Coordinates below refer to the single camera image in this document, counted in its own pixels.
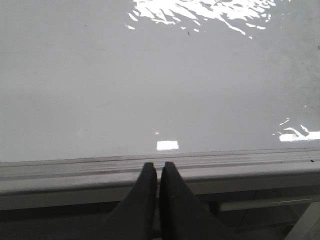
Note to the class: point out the white whiteboard with aluminium frame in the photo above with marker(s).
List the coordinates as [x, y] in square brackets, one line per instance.
[90, 90]

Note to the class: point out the white frame panel below board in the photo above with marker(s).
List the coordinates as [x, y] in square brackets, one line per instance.
[266, 223]

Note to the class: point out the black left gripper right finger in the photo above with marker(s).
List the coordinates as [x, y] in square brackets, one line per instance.
[182, 215]

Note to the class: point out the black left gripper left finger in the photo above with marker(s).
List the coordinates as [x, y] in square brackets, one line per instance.
[133, 218]

